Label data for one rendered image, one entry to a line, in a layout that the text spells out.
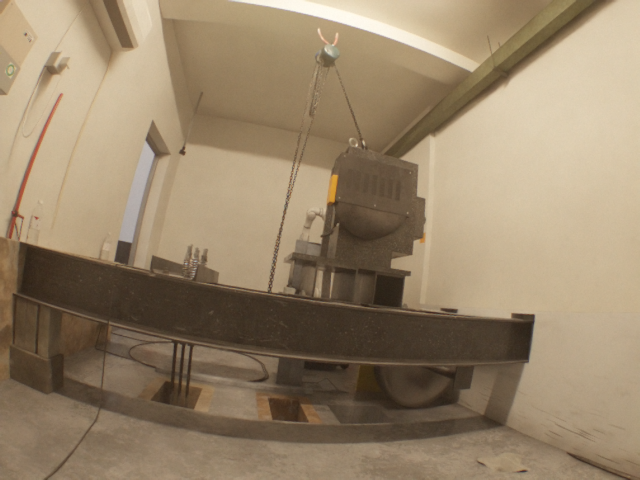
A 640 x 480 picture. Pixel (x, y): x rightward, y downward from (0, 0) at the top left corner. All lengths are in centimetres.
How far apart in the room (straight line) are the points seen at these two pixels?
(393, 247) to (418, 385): 93
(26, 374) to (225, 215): 320
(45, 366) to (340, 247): 165
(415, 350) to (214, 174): 349
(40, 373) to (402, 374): 200
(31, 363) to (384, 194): 203
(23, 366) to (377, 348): 168
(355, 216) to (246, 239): 255
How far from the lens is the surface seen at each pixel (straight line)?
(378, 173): 185
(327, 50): 247
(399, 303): 198
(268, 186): 427
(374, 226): 176
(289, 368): 237
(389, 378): 206
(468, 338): 175
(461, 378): 178
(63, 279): 159
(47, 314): 161
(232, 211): 418
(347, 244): 182
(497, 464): 159
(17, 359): 175
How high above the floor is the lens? 69
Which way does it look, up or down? 10 degrees up
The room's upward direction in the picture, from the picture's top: 8 degrees clockwise
